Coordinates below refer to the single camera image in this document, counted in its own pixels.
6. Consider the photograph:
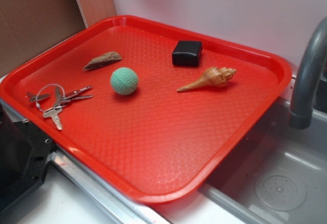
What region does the silver key left side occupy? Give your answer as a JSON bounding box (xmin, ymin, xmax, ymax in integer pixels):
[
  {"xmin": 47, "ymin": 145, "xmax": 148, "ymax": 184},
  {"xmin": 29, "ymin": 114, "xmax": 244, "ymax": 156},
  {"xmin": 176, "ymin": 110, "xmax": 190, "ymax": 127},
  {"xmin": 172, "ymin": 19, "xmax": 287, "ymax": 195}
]
[{"xmin": 27, "ymin": 92, "xmax": 50, "ymax": 102}]

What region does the green dimpled ball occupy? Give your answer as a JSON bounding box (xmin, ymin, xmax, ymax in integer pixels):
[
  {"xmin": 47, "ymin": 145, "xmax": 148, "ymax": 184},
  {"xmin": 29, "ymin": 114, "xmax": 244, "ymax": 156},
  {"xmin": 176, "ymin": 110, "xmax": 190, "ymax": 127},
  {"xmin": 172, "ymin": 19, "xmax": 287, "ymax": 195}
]
[{"xmin": 110, "ymin": 67, "xmax": 139, "ymax": 96}]

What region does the tan spiral seashell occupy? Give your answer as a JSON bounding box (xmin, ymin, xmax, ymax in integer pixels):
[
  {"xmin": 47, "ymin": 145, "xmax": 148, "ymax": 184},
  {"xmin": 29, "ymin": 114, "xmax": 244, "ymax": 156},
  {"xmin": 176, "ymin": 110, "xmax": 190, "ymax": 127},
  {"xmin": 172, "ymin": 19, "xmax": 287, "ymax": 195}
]
[{"xmin": 177, "ymin": 66, "xmax": 237, "ymax": 93}]

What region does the grey sink faucet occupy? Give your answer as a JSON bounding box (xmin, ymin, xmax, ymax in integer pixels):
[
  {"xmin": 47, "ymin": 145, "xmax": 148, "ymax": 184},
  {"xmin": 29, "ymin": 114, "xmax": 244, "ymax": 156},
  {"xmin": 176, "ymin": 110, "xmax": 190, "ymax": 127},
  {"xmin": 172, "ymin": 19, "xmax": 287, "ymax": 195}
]
[{"xmin": 288, "ymin": 18, "xmax": 326, "ymax": 129}]

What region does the brown cardboard panel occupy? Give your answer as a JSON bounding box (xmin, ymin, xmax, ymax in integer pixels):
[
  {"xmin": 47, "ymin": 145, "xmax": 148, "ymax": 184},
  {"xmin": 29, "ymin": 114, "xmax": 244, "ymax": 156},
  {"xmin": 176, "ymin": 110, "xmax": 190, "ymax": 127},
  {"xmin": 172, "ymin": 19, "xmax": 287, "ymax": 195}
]
[{"xmin": 1, "ymin": 0, "xmax": 116, "ymax": 76}]

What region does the grey plastic sink basin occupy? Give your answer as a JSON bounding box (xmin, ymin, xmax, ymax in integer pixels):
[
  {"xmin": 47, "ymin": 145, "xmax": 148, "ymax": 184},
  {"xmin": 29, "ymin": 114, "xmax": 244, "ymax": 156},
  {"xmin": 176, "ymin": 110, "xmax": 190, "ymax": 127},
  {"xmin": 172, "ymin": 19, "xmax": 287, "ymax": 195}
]
[{"xmin": 200, "ymin": 99, "xmax": 326, "ymax": 223}]

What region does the small silver key pair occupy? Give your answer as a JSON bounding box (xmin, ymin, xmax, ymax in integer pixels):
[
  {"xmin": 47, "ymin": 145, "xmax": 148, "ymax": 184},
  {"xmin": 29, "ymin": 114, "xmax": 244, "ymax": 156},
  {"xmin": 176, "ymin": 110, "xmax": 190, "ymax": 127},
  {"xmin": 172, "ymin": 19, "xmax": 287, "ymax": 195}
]
[{"xmin": 54, "ymin": 85, "xmax": 93, "ymax": 107}]

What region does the black rectangular box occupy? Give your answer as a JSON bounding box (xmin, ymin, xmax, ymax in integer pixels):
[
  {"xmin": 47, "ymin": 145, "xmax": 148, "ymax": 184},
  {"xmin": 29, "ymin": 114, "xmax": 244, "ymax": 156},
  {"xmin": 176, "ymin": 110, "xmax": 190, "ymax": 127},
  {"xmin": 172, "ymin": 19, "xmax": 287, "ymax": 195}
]
[{"xmin": 172, "ymin": 40, "xmax": 203, "ymax": 67}]

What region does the red plastic tray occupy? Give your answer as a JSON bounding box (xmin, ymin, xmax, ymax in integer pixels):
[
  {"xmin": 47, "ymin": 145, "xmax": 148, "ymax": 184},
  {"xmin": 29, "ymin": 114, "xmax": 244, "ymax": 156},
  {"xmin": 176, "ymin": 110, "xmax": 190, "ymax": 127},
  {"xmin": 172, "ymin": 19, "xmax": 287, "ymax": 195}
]
[{"xmin": 1, "ymin": 16, "xmax": 292, "ymax": 204}]

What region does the silver metal rail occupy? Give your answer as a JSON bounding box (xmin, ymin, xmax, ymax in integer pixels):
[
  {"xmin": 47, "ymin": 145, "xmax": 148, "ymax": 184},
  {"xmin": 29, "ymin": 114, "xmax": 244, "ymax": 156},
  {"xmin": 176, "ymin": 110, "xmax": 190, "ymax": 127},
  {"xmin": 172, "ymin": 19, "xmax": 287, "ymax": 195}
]
[{"xmin": 0, "ymin": 98, "xmax": 164, "ymax": 224}]

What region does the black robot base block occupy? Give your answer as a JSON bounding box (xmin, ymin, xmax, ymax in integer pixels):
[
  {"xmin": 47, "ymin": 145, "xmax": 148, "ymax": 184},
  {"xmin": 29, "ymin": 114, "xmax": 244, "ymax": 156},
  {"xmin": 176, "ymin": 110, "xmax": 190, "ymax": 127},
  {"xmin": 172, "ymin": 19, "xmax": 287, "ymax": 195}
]
[{"xmin": 1, "ymin": 106, "xmax": 54, "ymax": 214}]

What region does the brown wood piece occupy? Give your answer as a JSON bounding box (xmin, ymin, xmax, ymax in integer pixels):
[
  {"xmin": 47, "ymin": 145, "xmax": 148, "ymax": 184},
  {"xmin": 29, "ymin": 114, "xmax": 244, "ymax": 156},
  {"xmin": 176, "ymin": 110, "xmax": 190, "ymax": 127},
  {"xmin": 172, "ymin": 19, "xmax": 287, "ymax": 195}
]
[{"xmin": 83, "ymin": 51, "xmax": 122, "ymax": 71}]

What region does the silver key on ring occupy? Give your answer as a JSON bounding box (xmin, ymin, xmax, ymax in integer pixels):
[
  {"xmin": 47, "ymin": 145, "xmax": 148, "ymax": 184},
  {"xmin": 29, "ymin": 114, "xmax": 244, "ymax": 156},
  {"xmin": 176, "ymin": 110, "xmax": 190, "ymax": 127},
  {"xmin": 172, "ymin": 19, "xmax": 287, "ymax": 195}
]
[{"xmin": 43, "ymin": 107, "xmax": 63, "ymax": 130}]

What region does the wire key ring loop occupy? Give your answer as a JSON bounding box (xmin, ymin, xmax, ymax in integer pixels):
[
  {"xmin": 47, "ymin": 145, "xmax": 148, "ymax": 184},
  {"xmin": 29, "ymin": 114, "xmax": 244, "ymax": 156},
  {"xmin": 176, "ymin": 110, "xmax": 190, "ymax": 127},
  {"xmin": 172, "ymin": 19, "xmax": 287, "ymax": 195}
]
[{"xmin": 35, "ymin": 84, "xmax": 66, "ymax": 110}]

